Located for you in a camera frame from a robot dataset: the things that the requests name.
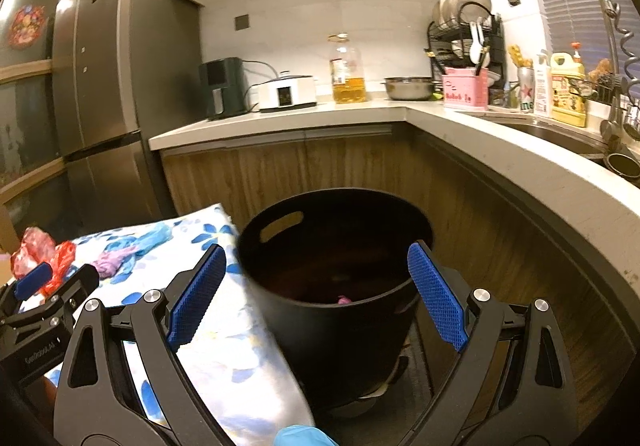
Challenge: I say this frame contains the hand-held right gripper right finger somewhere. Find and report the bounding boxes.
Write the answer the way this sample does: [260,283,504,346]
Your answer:
[400,241,583,446]

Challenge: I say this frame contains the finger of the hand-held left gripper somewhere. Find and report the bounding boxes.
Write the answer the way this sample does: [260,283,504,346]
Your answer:
[0,262,54,317]
[10,264,101,327]

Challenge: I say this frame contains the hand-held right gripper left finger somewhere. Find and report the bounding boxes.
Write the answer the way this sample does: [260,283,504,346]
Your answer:
[54,243,236,446]

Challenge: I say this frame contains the red and white plastic bag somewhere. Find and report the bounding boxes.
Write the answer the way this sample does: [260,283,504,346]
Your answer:
[12,226,56,279]

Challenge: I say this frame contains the purple glove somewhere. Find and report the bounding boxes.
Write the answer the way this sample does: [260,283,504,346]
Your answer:
[95,246,138,279]

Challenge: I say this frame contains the light blue glove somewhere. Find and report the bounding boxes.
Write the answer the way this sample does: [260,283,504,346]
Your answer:
[107,224,172,259]

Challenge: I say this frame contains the black trash bin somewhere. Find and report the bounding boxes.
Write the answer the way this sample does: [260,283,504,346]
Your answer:
[235,186,435,419]

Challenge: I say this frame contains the person's right hand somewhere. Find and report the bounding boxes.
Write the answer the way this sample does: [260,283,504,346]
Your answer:
[274,424,341,446]

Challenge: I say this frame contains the cardboard box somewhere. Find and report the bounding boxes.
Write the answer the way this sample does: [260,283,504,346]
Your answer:
[0,206,21,287]

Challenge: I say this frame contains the blue floral tablecloth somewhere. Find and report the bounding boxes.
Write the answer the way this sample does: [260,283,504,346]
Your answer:
[10,203,316,446]

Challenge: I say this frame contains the wooden glass door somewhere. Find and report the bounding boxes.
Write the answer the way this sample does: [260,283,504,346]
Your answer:
[0,0,96,251]

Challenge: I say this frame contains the steel sink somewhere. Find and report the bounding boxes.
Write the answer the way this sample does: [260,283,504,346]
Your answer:
[487,110,616,161]

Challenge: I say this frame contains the pink utensil holder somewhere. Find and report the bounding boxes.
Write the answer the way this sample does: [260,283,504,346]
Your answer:
[442,67,489,110]

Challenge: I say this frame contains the steel bowl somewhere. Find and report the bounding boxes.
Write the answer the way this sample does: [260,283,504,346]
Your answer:
[382,76,436,101]

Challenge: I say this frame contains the black air fryer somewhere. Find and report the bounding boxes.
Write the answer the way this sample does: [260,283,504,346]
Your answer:
[199,57,248,121]

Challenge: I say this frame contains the grey refrigerator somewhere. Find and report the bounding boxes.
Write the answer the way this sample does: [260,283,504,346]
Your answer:
[50,0,206,227]

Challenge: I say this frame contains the white electric cooker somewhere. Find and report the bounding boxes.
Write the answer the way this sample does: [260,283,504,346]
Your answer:
[259,70,319,113]

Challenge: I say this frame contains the green beer can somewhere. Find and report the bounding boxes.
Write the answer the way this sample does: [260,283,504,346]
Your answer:
[516,66,536,113]

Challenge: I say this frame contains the metal cup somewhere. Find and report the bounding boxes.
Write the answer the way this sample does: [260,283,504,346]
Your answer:
[604,152,640,179]

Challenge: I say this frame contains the white plastic bottle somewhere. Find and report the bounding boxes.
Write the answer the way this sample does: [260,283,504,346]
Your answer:
[533,50,554,118]

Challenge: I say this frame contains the cooking oil bottle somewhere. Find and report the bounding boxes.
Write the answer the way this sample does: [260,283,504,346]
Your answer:
[328,33,367,105]

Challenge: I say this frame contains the yellow detergent bottle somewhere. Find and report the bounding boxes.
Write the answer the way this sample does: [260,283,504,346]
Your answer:
[550,52,587,127]

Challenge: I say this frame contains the black dish rack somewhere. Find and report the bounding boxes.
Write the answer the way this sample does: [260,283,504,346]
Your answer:
[427,13,503,94]

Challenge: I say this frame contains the white rice spoon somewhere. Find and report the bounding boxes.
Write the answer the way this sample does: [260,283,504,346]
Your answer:
[468,23,488,66]

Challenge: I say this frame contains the yellow brush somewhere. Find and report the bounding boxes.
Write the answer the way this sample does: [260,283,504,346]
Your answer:
[507,44,533,69]

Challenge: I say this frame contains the red round door decoration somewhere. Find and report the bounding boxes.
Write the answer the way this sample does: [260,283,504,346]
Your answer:
[7,3,48,46]

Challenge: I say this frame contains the brown scrubber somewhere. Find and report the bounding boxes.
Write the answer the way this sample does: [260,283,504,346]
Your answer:
[587,58,613,84]

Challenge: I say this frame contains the window blinds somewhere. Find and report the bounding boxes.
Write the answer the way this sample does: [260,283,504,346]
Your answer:
[517,0,640,91]

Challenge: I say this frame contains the metal faucet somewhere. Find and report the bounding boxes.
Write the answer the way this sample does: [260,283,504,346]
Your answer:
[592,0,640,141]

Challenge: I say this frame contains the grey power cable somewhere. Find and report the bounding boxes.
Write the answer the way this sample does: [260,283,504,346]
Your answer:
[243,59,278,99]

